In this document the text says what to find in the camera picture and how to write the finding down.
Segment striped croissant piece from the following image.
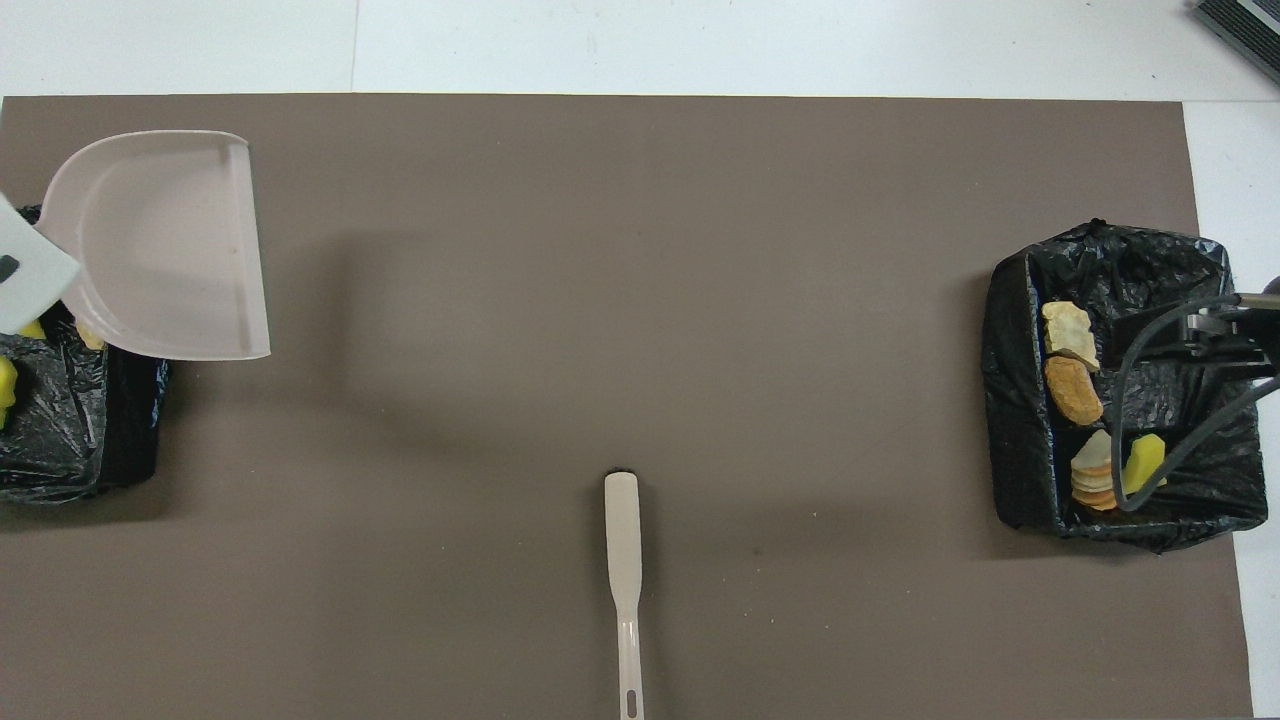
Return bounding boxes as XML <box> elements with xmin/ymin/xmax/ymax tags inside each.
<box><xmin>1042</xmin><ymin>300</ymin><xmax>1101</xmax><ymax>373</ymax></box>

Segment round brown bread roll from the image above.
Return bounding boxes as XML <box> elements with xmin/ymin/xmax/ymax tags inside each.
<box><xmin>1045</xmin><ymin>357</ymin><xmax>1104</xmax><ymax>426</ymax></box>

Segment dark ribbed device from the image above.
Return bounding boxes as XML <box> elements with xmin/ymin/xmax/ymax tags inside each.
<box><xmin>1192</xmin><ymin>0</ymin><xmax>1280</xmax><ymax>86</ymax></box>

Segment beige plastic dustpan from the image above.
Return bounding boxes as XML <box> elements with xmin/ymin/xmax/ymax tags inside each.
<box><xmin>38</xmin><ymin>130</ymin><xmax>272</xmax><ymax>361</ymax></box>

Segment bin with black trash bag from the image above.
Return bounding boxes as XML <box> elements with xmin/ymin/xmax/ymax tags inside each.
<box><xmin>0</xmin><ymin>205</ymin><xmax>173</xmax><ymax>506</ymax></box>
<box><xmin>980</xmin><ymin>220</ymin><xmax>1269</xmax><ymax>553</ymax></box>

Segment small yellow sponge wedge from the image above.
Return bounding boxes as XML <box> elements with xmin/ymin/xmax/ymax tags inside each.
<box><xmin>1118</xmin><ymin>433</ymin><xmax>1168</xmax><ymax>498</ymax></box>

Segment brown table mat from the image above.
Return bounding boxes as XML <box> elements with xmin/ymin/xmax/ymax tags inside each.
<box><xmin>0</xmin><ymin>95</ymin><xmax>1256</xmax><ymax>720</ymax></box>

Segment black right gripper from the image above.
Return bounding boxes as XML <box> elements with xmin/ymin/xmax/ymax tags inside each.
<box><xmin>1114</xmin><ymin>303</ymin><xmax>1280</xmax><ymax>379</ymax></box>

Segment beige hand brush black bristles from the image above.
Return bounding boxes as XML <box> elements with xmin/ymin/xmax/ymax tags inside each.
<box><xmin>604</xmin><ymin>470</ymin><xmax>646</xmax><ymax>720</ymax></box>

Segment striped bread chunk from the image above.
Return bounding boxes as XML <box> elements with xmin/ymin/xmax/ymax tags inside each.
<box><xmin>1070</xmin><ymin>430</ymin><xmax>1123</xmax><ymax>512</ymax></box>

